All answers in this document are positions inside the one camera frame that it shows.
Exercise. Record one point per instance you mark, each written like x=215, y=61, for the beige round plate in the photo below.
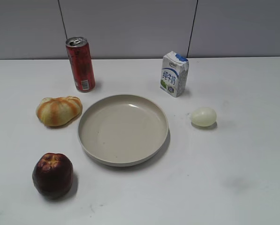
x=123, y=130

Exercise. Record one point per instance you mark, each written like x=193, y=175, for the dark red apple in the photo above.
x=52, y=175

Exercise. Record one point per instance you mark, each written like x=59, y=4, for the white blue milk carton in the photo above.
x=174, y=74

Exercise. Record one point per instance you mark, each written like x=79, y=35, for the pale white egg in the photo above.
x=203, y=117

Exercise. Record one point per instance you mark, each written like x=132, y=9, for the orange striped bread bun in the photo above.
x=56, y=112

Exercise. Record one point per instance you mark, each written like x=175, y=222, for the red soda can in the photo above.
x=81, y=65

